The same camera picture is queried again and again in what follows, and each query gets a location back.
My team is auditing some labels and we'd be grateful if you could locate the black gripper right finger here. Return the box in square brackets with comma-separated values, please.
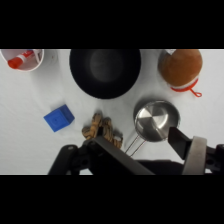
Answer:
[168, 126, 209, 175]

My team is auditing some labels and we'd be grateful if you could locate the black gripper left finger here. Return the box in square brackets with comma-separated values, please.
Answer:
[82, 135, 156, 175]

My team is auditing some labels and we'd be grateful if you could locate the blue cube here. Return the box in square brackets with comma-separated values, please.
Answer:
[43, 103, 76, 133]

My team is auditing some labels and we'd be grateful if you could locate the red utensil with loop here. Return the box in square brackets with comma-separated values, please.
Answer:
[170, 77, 203, 99]

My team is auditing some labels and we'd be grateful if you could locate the white round cup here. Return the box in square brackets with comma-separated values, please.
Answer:
[0, 49, 45, 72]

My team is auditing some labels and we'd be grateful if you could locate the red capped marker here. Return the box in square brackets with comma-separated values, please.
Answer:
[7, 49, 36, 70]

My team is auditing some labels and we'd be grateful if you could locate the brown pretzel rope toy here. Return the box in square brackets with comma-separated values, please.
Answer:
[81, 112, 124, 150]

